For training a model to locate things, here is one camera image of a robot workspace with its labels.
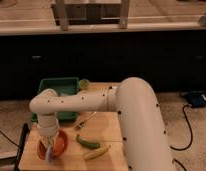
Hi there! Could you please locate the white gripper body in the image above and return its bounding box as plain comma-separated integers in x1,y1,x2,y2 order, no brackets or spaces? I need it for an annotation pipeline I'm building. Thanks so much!
37,114,59,144

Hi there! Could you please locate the yellow banana toy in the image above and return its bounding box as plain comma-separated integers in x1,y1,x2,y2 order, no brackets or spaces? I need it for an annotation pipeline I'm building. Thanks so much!
83,146,110,160

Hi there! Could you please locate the green plastic tray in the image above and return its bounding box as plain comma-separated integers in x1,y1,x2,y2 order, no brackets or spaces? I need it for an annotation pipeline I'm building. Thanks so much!
38,77,79,122

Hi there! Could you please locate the red bowl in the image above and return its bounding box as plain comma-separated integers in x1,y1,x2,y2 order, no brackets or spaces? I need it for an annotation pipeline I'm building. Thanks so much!
37,130,68,160

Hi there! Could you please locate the metal fork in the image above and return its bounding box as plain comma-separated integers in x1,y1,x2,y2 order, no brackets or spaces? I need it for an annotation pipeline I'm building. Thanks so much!
75,111,97,130

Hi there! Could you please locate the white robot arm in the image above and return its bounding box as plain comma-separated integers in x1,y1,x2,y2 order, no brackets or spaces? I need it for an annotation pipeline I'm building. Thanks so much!
29,77,176,171

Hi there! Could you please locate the black cable right floor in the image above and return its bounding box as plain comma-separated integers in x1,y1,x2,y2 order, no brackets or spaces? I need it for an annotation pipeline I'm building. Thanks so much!
169,103,195,171

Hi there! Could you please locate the green chili pepper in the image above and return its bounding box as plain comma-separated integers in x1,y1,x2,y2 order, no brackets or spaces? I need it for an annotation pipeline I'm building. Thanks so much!
76,134,101,149

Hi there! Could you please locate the small green cup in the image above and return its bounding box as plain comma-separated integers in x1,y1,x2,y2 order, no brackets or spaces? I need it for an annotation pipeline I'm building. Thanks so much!
78,79,90,90

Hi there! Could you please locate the wooden chair frame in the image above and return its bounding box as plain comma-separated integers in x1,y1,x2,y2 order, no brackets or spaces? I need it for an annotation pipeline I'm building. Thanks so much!
50,0,130,31

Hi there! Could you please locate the dark object on floor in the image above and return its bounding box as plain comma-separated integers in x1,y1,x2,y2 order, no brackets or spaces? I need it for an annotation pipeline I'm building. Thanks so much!
180,91,206,108

